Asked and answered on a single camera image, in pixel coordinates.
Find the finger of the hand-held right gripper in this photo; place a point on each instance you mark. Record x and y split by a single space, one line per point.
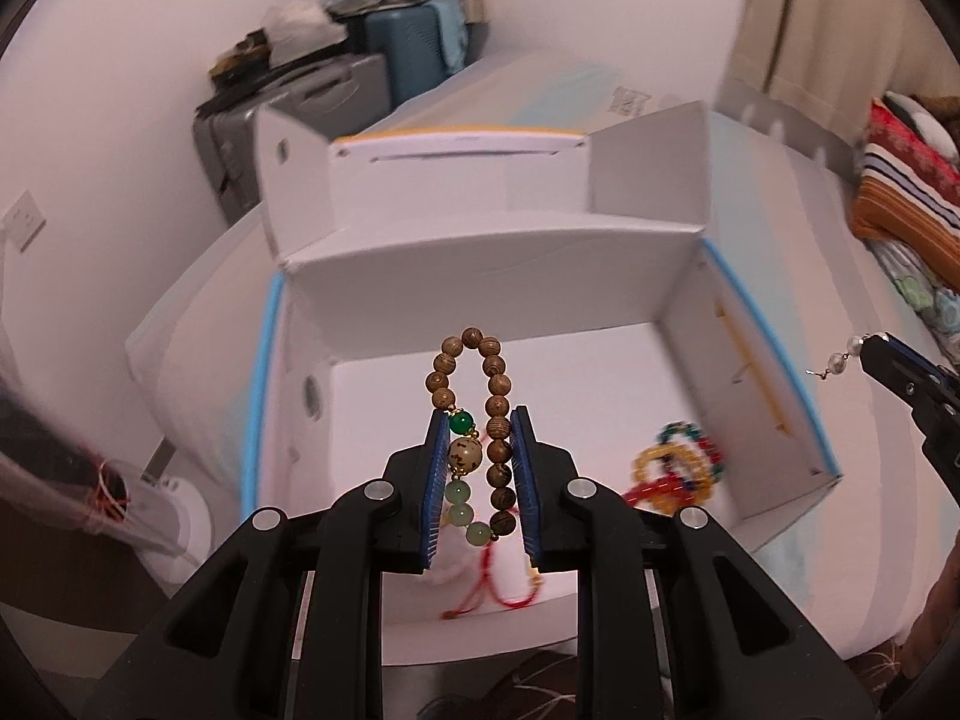
937 420
919 352

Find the beige curtain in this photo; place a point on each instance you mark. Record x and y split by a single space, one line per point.
810 30

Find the floral blanket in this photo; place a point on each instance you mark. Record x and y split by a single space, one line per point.
926 300

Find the printed label sticker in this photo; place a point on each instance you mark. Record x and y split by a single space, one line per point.
630 99

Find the striped folded cloths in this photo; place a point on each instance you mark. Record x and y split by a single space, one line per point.
911 195

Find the white cardboard box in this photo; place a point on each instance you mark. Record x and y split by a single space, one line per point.
585 360

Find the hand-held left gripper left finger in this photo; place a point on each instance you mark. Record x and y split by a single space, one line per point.
433 495

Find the light blue cloth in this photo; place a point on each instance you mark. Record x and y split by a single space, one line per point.
452 34

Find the grey suitcase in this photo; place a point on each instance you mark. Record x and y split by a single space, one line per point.
300 112

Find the blue suitcase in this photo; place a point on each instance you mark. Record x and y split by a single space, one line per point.
405 52

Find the person's right hand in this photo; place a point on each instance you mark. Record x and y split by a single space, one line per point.
930 622

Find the white wall socket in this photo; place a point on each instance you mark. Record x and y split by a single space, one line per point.
22 221

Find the white plastic bag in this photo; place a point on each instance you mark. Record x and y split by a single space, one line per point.
304 26

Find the clear bag with red threads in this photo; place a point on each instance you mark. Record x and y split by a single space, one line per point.
52 465

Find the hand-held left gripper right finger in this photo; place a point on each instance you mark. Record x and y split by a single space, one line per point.
526 487

